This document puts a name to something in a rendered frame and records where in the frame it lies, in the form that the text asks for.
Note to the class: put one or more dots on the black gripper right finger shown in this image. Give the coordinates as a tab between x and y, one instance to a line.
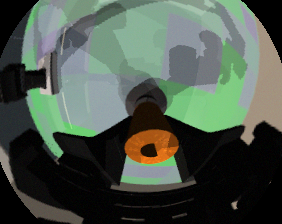
197	147

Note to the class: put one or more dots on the orange knob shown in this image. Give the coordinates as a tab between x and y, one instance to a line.
150	138

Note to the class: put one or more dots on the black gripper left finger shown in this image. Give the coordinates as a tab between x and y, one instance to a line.
106	150

